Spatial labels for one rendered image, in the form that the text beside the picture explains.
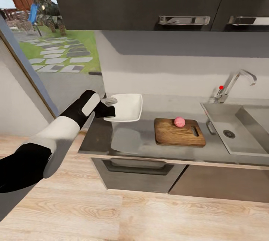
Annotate bowl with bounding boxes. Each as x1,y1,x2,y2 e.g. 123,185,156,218
103,94,143,123

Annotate vidalia onion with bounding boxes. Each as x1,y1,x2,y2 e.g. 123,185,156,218
174,117,185,128

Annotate cutting board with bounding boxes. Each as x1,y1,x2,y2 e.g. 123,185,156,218
154,118,206,146

